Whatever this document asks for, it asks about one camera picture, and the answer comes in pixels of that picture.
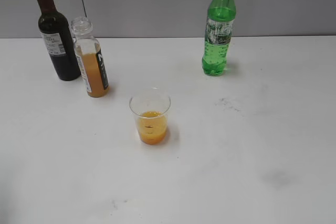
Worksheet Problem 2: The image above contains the green soda bottle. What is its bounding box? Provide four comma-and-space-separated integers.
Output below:
202, 0, 236, 76

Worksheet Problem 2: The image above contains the transparent plastic cup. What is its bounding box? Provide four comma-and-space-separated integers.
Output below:
129, 87, 171, 145

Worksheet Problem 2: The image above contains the dark red wine bottle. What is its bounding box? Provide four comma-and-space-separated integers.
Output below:
37, 0, 81, 81

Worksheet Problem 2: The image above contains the NFC orange juice bottle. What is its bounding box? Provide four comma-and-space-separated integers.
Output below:
70, 17, 109, 98

